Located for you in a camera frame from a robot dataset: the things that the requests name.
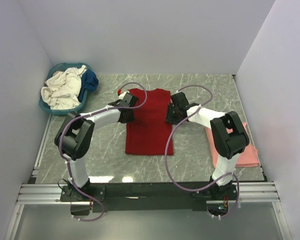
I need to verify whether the red t shirt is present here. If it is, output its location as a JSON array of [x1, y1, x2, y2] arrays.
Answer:
[[125, 88, 172, 156]]

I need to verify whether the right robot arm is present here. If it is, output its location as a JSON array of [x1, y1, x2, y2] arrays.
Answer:
[[164, 91, 250, 200]]

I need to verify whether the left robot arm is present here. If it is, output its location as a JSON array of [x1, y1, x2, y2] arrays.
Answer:
[[54, 91, 139, 202]]

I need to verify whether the blue t shirt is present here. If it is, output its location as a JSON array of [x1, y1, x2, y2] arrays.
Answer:
[[78, 69, 99, 102]]

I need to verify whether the cream white t shirt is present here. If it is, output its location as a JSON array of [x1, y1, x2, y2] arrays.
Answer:
[[41, 64, 88, 110]]

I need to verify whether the black base beam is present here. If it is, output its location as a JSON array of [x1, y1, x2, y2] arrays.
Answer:
[[60, 181, 238, 216]]

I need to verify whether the folded pink t shirt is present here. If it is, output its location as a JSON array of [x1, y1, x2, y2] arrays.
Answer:
[[205, 127, 260, 168]]

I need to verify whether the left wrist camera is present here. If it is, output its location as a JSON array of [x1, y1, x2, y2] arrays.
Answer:
[[117, 88, 125, 96]]

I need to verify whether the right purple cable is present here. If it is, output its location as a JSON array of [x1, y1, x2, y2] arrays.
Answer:
[[164, 85, 241, 221]]

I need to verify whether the purple cable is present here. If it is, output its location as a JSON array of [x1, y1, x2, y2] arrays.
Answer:
[[58, 81, 148, 223], [164, 85, 241, 221]]

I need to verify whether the aluminium rail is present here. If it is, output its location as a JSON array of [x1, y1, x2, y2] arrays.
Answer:
[[17, 176, 280, 204]]

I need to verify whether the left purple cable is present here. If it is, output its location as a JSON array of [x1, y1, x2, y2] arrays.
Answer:
[[58, 81, 148, 223]]

